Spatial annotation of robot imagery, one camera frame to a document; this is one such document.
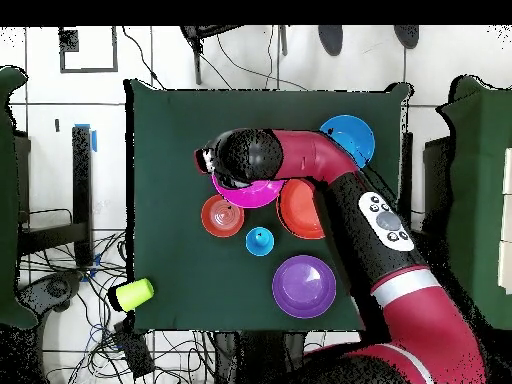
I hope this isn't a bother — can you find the large pink bowl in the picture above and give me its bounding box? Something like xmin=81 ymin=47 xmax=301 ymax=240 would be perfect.
xmin=211 ymin=173 xmax=286 ymax=210

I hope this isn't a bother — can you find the large orange bowl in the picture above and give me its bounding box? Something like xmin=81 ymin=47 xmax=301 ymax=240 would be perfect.
xmin=275 ymin=178 xmax=327 ymax=240

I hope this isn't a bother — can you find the small orange bowl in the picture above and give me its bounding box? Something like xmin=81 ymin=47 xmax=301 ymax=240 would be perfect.
xmin=200 ymin=194 xmax=246 ymax=239

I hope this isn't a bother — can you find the dark green table cloth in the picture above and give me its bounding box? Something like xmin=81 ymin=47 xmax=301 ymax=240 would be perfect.
xmin=124 ymin=78 xmax=413 ymax=336

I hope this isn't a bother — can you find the light blue cup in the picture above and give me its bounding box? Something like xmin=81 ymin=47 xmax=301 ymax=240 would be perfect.
xmin=244 ymin=226 xmax=276 ymax=257

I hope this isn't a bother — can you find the blue tape strip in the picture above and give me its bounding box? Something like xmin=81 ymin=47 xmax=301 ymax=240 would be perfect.
xmin=73 ymin=122 xmax=98 ymax=153

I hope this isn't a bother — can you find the light green cup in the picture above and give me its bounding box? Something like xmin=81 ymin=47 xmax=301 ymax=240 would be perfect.
xmin=114 ymin=277 xmax=156 ymax=313

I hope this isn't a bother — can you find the large light blue bowl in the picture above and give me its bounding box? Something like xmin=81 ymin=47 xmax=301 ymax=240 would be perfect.
xmin=319 ymin=114 xmax=376 ymax=169

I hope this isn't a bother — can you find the purple bowl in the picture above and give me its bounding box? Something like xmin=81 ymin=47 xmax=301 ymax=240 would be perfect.
xmin=271 ymin=254 xmax=338 ymax=320

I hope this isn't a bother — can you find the person's foot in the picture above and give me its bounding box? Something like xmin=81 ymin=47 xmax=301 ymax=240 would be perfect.
xmin=393 ymin=25 xmax=420 ymax=50
xmin=317 ymin=25 xmax=344 ymax=57

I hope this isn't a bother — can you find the grey chair base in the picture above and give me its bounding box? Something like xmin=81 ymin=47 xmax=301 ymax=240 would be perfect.
xmin=17 ymin=270 xmax=86 ymax=317

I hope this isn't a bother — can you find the green cloth side table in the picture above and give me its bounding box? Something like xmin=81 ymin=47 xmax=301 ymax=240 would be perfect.
xmin=437 ymin=75 xmax=512 ymax=331
xmin=0 ymin=65 xmax=39 ymax=330

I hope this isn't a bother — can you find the black rectangular box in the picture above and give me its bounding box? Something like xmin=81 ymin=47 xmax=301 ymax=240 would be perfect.
xmin=112 ymin=319 xmax=156 ymax=379

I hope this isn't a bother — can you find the black camera tripod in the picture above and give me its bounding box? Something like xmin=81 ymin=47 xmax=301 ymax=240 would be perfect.
xmin=178 ymin=25 xmax=289 ymax=86

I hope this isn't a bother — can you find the black cable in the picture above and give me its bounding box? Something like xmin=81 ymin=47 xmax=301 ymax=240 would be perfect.
xmin=120 ymin=25 xmax=167 ymax=91

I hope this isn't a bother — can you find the black metal frame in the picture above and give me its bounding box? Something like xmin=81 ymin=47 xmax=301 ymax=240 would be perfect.
xmin=17 ymin=125 xmax=96 ymax=269

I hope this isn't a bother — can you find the tangled cable bundle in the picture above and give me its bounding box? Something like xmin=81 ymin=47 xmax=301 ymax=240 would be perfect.
xmin=17 ymin=229 xmax=213 ymax=384

